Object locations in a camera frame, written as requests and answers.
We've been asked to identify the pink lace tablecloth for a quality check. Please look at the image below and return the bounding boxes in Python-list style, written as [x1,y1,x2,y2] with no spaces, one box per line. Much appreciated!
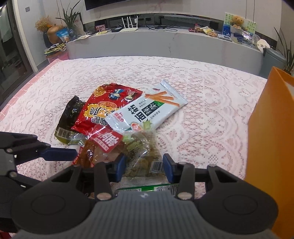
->
[0,55,268,200]

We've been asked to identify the black wall television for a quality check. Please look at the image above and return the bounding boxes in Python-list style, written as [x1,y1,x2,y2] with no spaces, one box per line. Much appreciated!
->
[84,0,127,10]

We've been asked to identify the grey tv console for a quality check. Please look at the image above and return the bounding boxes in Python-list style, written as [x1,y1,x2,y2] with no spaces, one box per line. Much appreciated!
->
[66,27,263,75]

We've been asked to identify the red puffed snack bag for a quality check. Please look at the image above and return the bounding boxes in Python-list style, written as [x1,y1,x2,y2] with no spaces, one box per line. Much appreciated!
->
[72,83,143,135]

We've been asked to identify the grey trash bin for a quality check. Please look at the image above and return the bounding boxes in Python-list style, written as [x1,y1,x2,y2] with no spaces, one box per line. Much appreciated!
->
[259,48,286,78]

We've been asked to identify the dark seaweed snack packet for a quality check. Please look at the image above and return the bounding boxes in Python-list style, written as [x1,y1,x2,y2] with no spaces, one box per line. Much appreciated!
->
[54,96,85,145]

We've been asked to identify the brown teddy bear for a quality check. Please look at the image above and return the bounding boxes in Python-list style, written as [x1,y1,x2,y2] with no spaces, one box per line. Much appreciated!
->
[230,15,244,29]

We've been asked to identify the potted plant left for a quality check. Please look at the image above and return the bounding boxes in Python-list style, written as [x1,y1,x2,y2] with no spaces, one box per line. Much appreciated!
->
[56,1,80,41]

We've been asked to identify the potted plant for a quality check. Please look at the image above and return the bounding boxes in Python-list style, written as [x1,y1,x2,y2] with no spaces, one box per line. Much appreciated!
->
[274,28,294,75]
[56,1,80,41]

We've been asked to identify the white wifi router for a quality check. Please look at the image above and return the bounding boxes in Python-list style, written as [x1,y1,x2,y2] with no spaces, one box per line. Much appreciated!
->
[120,16,139,32]

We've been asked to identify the potted plant right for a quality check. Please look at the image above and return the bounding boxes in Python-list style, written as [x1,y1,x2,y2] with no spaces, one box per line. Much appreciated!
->
[274,28,294,75]

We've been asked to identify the green pickled vegetable packet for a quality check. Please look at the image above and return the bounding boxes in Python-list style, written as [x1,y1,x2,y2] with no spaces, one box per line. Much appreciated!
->
[123,121,164,177]

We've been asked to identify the red braised meat packet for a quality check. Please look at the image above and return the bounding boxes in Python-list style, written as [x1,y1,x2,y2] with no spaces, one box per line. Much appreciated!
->
[72,124,124,168]

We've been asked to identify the white spicy strip packet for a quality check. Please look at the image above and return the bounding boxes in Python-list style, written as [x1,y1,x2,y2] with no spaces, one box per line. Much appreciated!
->
[106,80,188,133]

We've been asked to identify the green greeting card board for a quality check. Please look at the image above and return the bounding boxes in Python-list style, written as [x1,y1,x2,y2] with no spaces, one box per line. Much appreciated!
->
[224,13,257,33]

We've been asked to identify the pink storage basket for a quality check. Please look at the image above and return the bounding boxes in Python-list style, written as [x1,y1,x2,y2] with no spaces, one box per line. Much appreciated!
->
[46,51,69,63]

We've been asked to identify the green sausage stick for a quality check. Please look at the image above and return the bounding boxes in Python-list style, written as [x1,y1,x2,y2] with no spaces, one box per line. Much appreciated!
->
[114,184,179,196]

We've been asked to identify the golden vase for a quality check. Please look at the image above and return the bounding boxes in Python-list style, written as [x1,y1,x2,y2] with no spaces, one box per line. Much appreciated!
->
[47,25,64,44]

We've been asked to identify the orange cardboard box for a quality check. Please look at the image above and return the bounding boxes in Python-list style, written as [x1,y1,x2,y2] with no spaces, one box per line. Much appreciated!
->
[245,67,293,238]

